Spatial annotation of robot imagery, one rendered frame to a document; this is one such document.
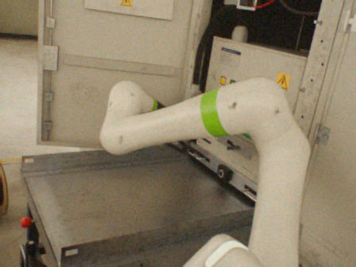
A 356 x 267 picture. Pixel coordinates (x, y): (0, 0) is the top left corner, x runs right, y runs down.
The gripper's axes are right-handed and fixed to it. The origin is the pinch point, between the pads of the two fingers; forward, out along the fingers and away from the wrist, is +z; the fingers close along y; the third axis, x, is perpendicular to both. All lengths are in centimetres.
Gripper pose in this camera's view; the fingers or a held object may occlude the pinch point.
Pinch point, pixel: (199, 144)
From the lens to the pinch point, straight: 134.5
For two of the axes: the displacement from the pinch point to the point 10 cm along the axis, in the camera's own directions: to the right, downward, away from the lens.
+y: -5.4, 8.4, 0.1
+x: 5.1, 3.4, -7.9
